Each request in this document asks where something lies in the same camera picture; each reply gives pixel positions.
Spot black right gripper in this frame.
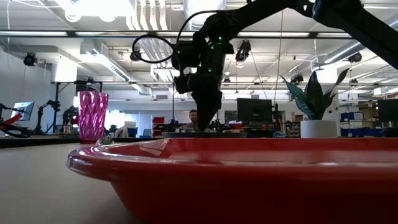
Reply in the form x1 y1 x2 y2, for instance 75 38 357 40
171 30 234 131

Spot blue round plate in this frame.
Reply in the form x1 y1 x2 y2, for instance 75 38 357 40
161 131 248 139

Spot red plastic tray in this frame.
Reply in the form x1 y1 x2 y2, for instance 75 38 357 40
65 138 398 224

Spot silver metal spoon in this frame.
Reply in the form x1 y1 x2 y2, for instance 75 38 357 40
95 135 115 146

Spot pink faceted plastic cup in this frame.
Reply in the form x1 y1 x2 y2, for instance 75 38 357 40
78 90 109 143

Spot person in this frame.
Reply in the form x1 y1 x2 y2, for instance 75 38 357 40
185 109 200 133

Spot red storage bins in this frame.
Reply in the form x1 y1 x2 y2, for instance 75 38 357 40
152 116 165 138

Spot black computer monitor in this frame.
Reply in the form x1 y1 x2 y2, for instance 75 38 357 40
236 98 273 124
377 98 398 123

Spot green snake plant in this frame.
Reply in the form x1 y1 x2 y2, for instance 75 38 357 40
279 67 351 121

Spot white plant pot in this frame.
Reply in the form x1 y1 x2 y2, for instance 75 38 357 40
300 119 338 139

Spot lit tilted computer monitor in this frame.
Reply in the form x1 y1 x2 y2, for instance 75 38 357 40
11 101 35 121

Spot red bar piece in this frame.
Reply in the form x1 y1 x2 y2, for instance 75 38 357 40
2 113 23 126

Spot dark wall board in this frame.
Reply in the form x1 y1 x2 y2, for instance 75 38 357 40
224 110 238 124

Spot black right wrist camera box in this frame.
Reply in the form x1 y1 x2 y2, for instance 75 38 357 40
173 73 193 95

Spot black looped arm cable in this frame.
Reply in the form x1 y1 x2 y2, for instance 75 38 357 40
132 10 218 65

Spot thin hanging wire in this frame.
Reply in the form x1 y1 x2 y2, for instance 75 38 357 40
273 9 284 105

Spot silver ventilation duct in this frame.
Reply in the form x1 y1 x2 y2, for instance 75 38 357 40
183 0 226 31

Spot black cable loop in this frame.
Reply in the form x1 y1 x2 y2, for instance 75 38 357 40
0 122 32 139

